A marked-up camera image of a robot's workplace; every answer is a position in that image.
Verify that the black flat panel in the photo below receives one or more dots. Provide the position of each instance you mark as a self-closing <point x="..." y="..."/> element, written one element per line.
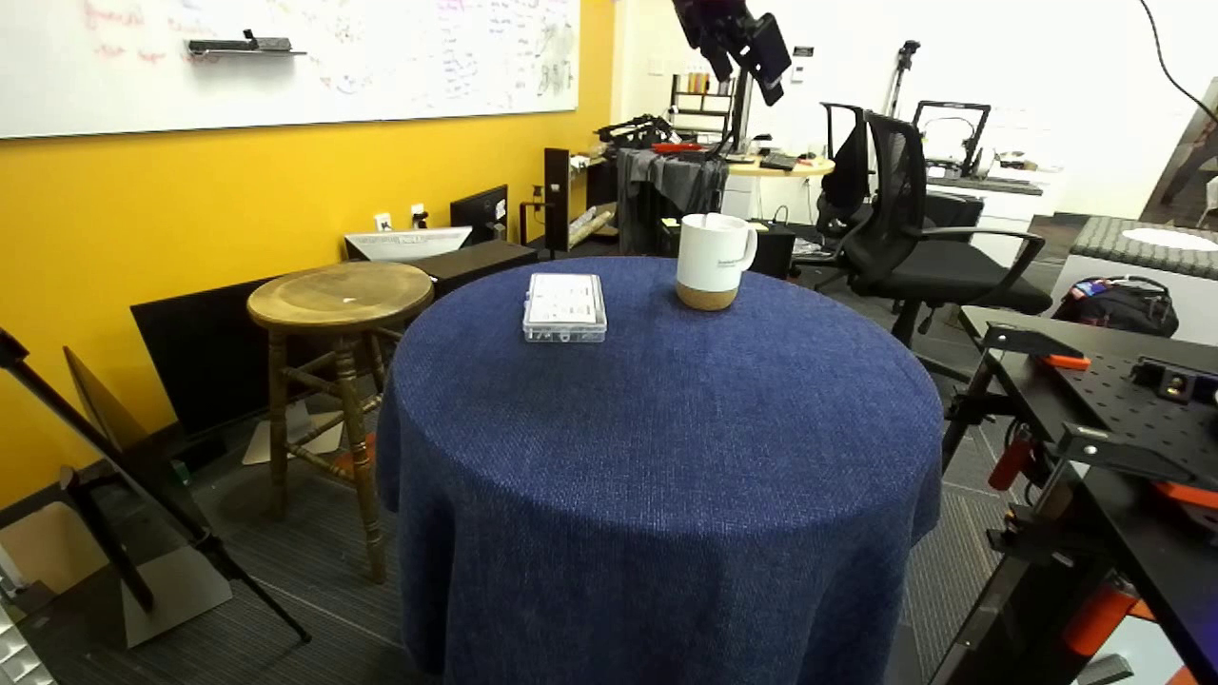
<point x="490" y="264"/>
<point x="203" y="362"/>

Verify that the black office chair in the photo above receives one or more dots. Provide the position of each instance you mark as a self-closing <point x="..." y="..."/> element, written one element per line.
<point x="936" y="268"/>

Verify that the orange clamp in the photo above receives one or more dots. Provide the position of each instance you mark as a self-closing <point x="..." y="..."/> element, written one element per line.
<point x="1099" y="622"/>
<point x="1190" y="495"/>
<point x="1066" y="362"/>
<point x="1011" y="457"/>

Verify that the white tray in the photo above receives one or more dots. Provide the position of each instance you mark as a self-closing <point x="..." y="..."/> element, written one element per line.
<point x="405" y="243"/>

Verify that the clear plastic box white card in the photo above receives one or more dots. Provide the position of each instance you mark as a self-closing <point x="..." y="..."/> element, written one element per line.
<point x="564" y="306"/>

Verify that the black bag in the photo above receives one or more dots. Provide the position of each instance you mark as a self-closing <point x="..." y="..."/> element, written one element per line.
<point x="1125" y="306"/>

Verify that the black tripod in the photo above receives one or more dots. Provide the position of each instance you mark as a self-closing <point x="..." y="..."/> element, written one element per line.
<point x="152" y="488"/>

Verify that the white whiteboard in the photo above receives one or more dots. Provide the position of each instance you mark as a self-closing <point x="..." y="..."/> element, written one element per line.
<point x="317" y="69"/>

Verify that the black computer monitor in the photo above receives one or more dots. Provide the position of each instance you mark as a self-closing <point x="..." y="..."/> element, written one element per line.
<point x="742" y="129"/>

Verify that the white mug with brown base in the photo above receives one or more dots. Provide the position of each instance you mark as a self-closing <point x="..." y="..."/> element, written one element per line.
<point x="705" y="252"/>

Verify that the blue round tablecloth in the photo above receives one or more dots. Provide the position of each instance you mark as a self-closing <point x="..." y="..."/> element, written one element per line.
<point x="708" y="535"/>

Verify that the dark grey cloth cover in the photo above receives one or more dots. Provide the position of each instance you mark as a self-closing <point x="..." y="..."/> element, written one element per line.
<point x="667" y="193"/>

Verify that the round wooden stool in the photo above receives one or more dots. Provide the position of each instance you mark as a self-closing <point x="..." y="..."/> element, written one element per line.
<point x="336" y="295"/>

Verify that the black upright speaker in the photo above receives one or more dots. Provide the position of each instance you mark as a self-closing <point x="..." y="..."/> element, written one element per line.
<point x="558" y="195"/>

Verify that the black perforated robot table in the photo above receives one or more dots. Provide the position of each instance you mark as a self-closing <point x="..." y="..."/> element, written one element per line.
<point x="1126" y="406"/>

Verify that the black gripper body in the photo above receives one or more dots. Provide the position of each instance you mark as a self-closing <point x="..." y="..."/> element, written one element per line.
<point x="715" y="23"/>

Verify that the black whiteboard eraser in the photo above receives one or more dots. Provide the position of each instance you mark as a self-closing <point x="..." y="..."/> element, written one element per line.
<point x="240" y="49"/>

